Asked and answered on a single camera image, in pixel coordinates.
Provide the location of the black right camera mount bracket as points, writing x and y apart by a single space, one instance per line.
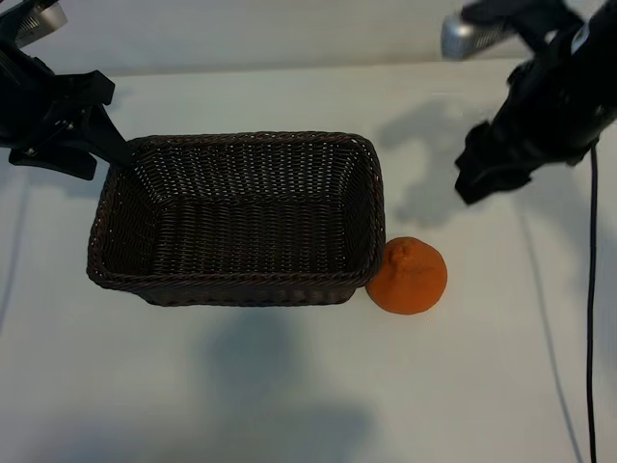
530 14

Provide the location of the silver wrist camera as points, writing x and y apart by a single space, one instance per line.
45 19
463 37

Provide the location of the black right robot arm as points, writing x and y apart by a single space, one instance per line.
602 43

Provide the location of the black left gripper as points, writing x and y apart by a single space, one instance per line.
34 106

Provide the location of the orange citrus fruit with knob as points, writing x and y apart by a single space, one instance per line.
414 284

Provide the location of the dark brown wicker basket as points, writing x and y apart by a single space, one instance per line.
241 231

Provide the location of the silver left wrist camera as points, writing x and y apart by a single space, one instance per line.
45 19

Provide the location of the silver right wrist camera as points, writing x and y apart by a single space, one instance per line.
463 37

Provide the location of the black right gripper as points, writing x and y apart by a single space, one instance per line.
544 116

